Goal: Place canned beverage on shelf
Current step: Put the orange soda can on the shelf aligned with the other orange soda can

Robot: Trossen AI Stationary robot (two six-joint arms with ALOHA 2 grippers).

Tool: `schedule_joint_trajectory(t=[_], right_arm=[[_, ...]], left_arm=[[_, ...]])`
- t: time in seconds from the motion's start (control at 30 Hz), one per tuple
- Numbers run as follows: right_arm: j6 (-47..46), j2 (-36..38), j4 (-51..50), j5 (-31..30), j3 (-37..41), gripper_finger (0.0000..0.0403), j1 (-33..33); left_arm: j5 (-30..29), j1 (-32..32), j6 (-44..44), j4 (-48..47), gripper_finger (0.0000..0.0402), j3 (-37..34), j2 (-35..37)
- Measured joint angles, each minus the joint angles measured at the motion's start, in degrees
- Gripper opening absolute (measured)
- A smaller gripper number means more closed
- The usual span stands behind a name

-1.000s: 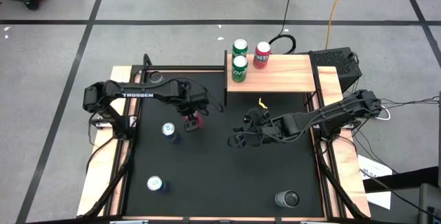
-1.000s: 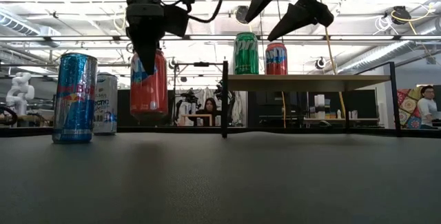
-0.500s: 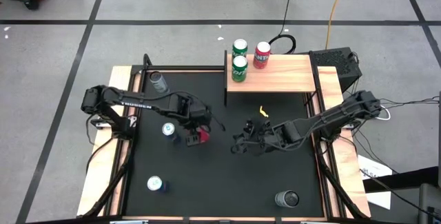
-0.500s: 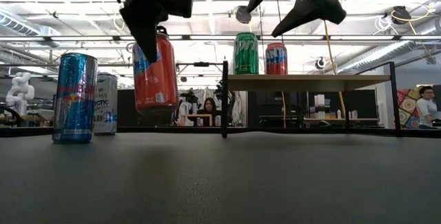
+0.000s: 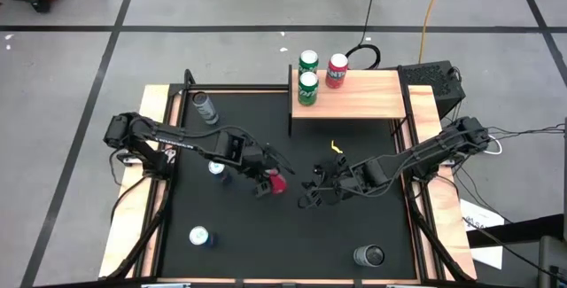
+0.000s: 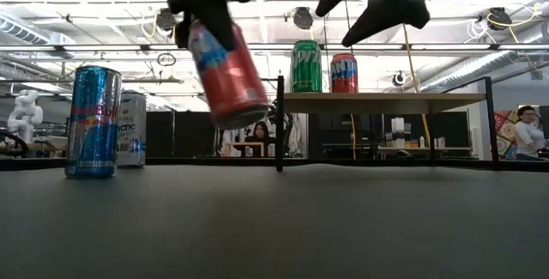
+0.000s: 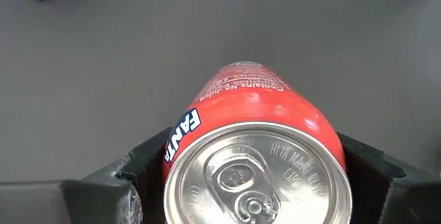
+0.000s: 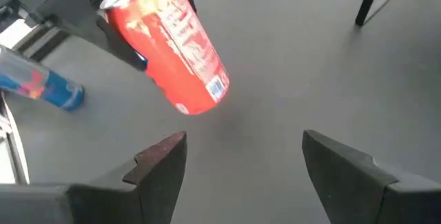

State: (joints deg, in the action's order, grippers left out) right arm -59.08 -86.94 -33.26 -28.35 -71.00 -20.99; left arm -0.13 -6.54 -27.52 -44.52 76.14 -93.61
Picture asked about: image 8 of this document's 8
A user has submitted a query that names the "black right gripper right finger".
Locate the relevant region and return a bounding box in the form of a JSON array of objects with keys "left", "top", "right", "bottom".
[{"left": 302, "top": 129, "right": 441, "bottom": 224}]

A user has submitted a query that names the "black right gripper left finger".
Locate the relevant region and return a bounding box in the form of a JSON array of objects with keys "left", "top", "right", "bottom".
[{"left": 0, "top": 130, "right": 189, "bottom": 224}]

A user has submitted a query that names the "red Fanta strawberry can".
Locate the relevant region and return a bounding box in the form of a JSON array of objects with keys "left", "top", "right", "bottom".
[{"left": 99, "top": 0, "right": 231, "bottom": 116}]

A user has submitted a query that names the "blue silver Red Bull can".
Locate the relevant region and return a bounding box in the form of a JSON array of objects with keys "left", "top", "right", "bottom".
[{"left": 0, "top": 44, "right": 86, "bottom": 112}]

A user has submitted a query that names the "black shelf side frame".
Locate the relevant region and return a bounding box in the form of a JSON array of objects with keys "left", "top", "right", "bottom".
[{"left": 354, "top": 0, "right": 385, "bottom": 27}]

